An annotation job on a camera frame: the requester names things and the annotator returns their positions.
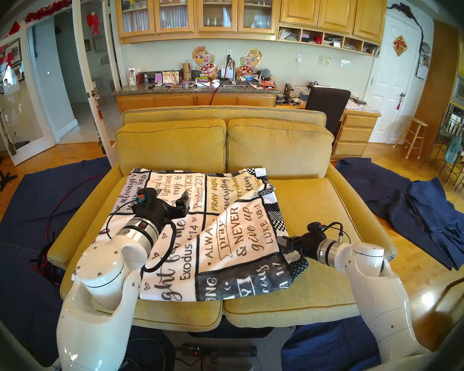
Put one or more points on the cartoon child wall decoration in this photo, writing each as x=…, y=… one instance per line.
x=251, y=59
x=203, y=59

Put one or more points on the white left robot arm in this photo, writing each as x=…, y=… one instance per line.
x=100, y=269

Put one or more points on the yellow two-seat sofa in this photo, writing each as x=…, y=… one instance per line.
x=224, y=113

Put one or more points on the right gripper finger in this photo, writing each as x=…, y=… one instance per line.
x=292, y=241
x=290, y=250

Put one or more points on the tall wooden cabinet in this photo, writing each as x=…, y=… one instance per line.
x=437, y=84

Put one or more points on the yellow sofa back cushion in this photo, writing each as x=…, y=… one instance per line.
x=170, y=146
x=278, y=150

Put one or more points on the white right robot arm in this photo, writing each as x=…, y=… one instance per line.
x=375, y=296

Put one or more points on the granite kitchen counter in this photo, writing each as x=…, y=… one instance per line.
x=178, y=100

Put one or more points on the orange box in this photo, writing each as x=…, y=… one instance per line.
x=268, y=84

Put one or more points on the black standing fan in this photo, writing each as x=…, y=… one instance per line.
x=2, y=179

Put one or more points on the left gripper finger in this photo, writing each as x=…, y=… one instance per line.
x=186, y=202
x=179, y=208

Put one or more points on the chrome kitchen faucet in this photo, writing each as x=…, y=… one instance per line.
x=234, y=68

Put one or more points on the black power strip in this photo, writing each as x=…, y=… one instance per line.
x=224, y=351

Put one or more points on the black bag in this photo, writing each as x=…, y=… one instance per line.
x=48, y=271

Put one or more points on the white panelled door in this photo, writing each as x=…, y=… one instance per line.
x=390, y=84

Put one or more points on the red diamond door decoration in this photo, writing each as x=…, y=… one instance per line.
x=400, y=45

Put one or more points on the teal bag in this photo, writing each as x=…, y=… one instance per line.
x=452, y=150

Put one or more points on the white glass panel door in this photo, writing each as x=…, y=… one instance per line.
x=80, y=45
x=19, y=111

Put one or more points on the built-in steel oven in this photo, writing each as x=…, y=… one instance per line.
x=463, y=91

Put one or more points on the brown cardboard tube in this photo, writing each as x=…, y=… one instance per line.
x=186, y=72

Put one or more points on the black office chair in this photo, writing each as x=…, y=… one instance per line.
x=326, y=103

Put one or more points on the wooden desk with drawers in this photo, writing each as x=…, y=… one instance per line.
x=355, y=134

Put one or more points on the wooden stool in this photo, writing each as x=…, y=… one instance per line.
x=418, y=123

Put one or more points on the yellow sofa seat cushion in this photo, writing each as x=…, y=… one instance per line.
x=324, y=293
x=178, y=316

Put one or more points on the small picture frame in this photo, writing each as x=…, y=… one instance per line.
x=170, y=77

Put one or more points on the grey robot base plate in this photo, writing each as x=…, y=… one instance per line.
x=272, y=347

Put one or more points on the wooden wall cabinets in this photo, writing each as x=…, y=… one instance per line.
x=301, y=7

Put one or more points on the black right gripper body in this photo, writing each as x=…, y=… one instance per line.
x=311, y=244

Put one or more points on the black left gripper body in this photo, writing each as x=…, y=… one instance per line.
x=156, y=211

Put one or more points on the white black scripture blanket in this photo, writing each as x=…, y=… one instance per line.
x=232, y=235

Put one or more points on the red tinsel garland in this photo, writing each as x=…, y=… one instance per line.
x=48, y=9

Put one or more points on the crumpled dark blue blanket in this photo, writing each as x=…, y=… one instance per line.
x=433, y=215

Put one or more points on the dark garland over door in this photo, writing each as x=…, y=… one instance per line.
x=404, y=9

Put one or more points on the wall calendar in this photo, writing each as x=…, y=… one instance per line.
x=422, y=67

